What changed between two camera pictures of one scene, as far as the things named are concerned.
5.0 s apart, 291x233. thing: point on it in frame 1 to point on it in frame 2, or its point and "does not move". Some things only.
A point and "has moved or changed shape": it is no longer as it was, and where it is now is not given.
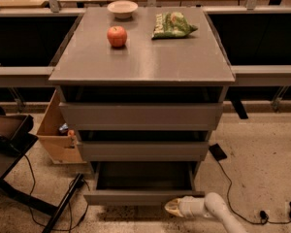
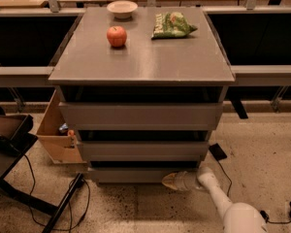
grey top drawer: [142, 116] does not move
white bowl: [122, 9] does not move
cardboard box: [57, 136] does not move
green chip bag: [172, 24] does not move
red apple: [116, 36] does not move
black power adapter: [217, 151] does not move
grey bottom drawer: [142, 183] has moved or changed shape
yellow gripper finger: [173, 205] to [170, 178]
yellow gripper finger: [174, 209] to [171, 183]
